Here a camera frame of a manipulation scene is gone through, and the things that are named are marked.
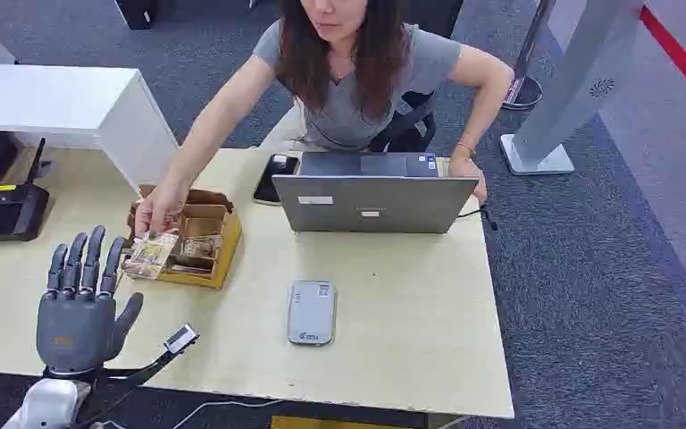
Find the person's right hand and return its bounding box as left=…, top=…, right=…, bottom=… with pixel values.
left=134, top=180, right=190, bottom=240

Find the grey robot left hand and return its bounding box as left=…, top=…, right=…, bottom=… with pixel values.
left=36, top=224, right=145, bottom=376

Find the person's left hand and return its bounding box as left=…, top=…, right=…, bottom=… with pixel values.
left=448, top=155, right=489, bottom=206

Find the yellowish picture card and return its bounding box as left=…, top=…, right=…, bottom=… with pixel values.
left=122, top=231, right=180, bottom=282

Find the brown card inside box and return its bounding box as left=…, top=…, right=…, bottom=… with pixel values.
left=180, top=233, right=224, bottom=261

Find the black office chair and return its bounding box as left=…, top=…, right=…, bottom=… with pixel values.
left=369, top=89, right=438, bottom=154

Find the wooden card box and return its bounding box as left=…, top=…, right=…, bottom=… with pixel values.
left=127, top=184, right=244, bottom=291

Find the grey laptop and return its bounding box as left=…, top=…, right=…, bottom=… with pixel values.
left=272, top=150, right=481, bottom=235

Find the black smartphone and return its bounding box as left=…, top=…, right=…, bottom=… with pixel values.
left=253, top=154, right=301, bottom=207

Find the black router with antenna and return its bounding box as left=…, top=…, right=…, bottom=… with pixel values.
left=0, top=138, right=52, bottom=246

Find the person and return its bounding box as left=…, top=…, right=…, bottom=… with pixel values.
left=134, top=0, right=515, bottom=240

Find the grey kiosk stand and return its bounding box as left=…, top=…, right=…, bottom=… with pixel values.
left=499, top=0, right=646, bottom=177

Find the white cabinet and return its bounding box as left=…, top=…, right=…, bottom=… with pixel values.
left=0, top=63, right=180, bottom=194

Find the black box on floor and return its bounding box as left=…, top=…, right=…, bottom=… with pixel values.
left=114, top=0, right=160, bottom=30

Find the yellow panel under desk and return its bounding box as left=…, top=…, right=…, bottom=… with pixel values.
left=271, top=416, right=428, bottom=429

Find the black laptop cable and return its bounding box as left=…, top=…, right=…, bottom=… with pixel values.
left=456, top=204, right=499, bottom=232

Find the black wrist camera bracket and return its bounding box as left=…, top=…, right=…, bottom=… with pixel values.
left=96, top=349, right=179, bottom=385

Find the chrome stanchion post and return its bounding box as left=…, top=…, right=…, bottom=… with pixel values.
left=501, top=0, right=557, bottom=113

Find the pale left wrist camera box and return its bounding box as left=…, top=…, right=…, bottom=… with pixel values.
left=163, top=324, right=200, bottom=357

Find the white cable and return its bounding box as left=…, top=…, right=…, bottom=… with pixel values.
left=91, top=400, right=285, bottom=429

